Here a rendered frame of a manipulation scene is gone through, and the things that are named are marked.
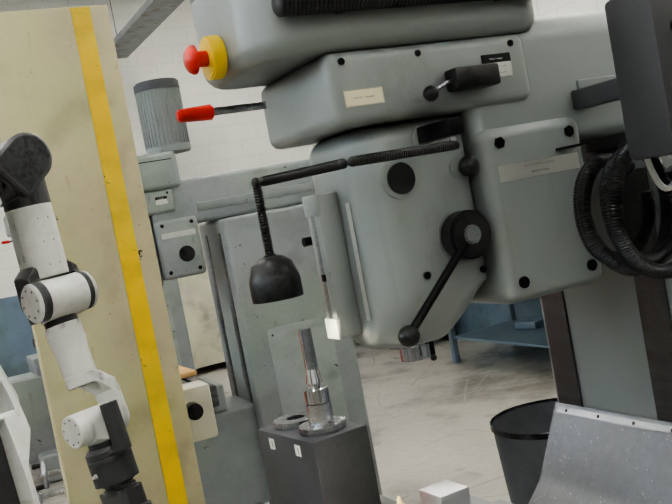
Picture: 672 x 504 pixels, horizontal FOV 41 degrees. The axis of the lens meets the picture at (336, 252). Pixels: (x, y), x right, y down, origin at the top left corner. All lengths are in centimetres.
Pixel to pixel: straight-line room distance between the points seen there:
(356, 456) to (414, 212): 59
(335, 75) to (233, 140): 973
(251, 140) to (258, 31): 983
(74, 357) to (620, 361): 101
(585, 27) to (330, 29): 45
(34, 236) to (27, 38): 128
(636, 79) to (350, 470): 87
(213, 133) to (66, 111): 792
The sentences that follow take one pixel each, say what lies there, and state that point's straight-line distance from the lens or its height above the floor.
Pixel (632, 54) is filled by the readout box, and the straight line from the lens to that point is 122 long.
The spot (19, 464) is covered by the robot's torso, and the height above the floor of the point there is 118.
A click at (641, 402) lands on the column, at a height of 112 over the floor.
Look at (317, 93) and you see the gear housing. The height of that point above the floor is 168.
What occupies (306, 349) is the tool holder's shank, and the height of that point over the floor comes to 128.
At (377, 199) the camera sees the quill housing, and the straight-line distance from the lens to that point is 124.
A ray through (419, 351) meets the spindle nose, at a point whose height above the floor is 129.
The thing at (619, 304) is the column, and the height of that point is 128.
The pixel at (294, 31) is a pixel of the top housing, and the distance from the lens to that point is 118.
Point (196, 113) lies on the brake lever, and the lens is 134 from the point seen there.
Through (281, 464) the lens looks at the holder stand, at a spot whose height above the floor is 106.
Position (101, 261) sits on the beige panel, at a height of 149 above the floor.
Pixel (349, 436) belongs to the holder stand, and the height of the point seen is 111.
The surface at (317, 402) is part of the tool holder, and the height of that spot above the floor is 118.
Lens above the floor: 153
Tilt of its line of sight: 3 degrees down
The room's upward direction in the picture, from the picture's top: 11 degrees counter-clockwise
